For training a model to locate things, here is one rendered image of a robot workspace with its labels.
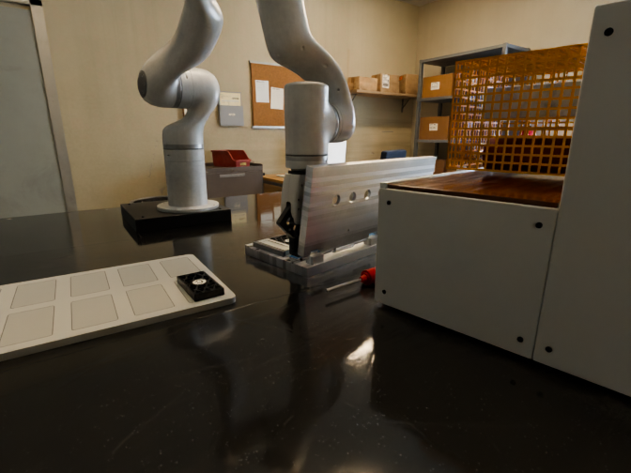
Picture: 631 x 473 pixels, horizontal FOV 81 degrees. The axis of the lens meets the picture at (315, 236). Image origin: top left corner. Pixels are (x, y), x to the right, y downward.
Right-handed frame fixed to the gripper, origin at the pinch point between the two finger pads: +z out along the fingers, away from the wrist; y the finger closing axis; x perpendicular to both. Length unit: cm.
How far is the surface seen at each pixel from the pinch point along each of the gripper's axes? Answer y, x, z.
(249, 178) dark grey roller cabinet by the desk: -147, -232, 17
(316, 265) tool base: 3.0, 5.9, 2.3
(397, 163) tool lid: -20.7, 7.5, -16.0
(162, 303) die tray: 30.8, -0.4, 3.2
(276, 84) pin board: -212, -269, -72
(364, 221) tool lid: -12.1, 5.6, -3.8
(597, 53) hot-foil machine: 6, 46, -30
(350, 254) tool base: -7.2, 5.9, 2.5
